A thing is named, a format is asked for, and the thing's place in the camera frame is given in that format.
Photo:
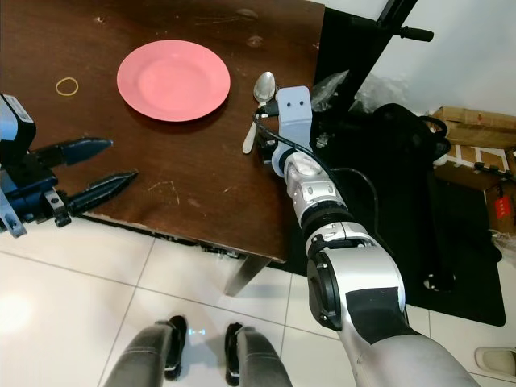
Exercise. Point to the pink round plate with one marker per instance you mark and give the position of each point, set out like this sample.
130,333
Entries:
173,81

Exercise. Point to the brown cardboard box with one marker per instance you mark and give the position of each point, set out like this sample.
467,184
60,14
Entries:
480,129

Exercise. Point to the beige slipper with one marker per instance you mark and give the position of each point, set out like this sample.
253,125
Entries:
496,363

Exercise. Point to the black bag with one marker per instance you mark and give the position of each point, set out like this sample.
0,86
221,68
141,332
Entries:
379,141

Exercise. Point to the clear plastic bag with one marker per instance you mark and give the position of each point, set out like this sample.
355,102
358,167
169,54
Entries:
371,89

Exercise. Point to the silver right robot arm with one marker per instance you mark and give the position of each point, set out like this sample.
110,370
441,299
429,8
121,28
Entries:
371,282

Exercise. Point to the grey robot leg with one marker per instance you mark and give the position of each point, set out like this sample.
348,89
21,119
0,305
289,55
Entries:
262,363
141,359

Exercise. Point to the grey left robot leg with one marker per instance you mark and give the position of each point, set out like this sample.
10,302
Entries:
141,359

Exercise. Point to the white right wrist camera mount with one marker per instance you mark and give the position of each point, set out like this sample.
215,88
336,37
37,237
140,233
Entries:
294,113

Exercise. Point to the silver metal spoon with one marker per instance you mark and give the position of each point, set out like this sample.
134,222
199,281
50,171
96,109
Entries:
264,86

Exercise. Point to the metal table leg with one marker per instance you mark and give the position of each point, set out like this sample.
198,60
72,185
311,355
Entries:
246,278

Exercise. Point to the grey right robot leg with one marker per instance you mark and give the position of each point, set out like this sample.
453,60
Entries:
262,363

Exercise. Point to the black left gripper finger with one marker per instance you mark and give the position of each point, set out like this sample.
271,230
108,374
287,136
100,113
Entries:
101,192
76,151

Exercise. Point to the yellow rubber band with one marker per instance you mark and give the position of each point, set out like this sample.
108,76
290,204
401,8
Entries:
57,85

